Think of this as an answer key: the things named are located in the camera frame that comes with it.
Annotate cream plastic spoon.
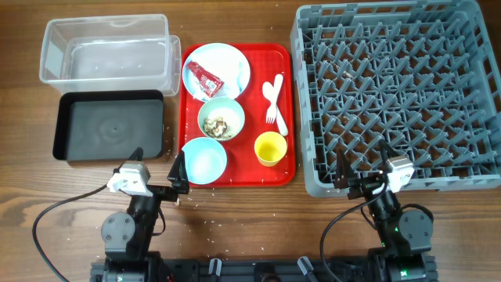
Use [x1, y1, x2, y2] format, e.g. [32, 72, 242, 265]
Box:
[262, 81, 289, 136]

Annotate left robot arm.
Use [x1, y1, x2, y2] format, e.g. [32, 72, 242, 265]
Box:
[89, 147, 189, 282]

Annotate grey dishwasher rack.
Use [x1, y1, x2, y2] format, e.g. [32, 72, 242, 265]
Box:
[290, 1, 500, 197]

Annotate light blue plate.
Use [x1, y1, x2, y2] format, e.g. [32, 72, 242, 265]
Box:
[182, 43, 251, 99]

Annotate green bowl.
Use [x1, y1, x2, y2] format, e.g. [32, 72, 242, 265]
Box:
[197, 97, 245, 142]

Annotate red ketchup packet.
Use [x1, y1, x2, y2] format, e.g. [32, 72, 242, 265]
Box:
[187, 61, 225, 98]

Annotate white napkin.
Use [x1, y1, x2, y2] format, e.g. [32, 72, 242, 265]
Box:
[193, 58, 241, 101]

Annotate food scraps rice and peanuts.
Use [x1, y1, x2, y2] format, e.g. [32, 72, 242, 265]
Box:
[203, 117, 228, 139]

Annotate light blue bowl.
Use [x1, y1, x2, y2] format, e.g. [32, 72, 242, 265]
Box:
[182, 137, 227, 185]

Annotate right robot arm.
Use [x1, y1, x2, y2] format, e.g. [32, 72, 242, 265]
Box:
[324, 140, 438, 281]

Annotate black plastic tray bin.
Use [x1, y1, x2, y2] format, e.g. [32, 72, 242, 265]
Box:
[52, 90, 164, 162]

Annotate yellow plastic cup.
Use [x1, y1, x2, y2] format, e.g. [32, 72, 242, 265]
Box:
[254, 132, 288, 167]

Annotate clear plastic bin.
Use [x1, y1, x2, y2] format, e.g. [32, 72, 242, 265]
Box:
[39, 14, 182, 96]

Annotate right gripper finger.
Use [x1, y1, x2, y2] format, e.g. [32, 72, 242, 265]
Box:
[333, 149, 357, 189]
[378, 139, 398, 161]

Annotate red serving tray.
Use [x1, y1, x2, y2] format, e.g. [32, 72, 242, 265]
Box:
[177, 42, 297, 189]

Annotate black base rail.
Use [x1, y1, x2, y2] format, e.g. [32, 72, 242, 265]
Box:
[89, 256, 438, 282]

